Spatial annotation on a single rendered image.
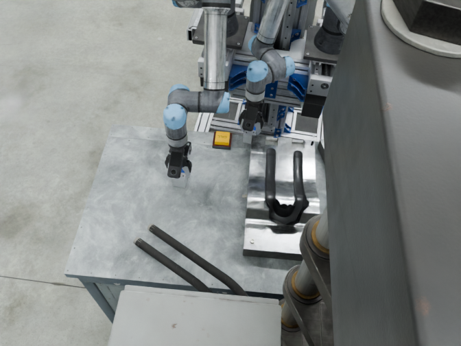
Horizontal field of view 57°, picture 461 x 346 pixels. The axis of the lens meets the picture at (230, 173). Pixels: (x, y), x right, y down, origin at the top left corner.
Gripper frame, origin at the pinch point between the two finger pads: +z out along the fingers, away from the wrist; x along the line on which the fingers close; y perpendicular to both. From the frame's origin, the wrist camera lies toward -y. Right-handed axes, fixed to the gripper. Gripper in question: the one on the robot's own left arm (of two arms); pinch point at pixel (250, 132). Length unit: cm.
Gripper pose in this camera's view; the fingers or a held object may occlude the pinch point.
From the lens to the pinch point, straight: 183.0
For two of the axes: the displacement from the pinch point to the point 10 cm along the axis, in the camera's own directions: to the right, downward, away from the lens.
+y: 2.5, -7.9, 5.5
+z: -0.3, 5.7, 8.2
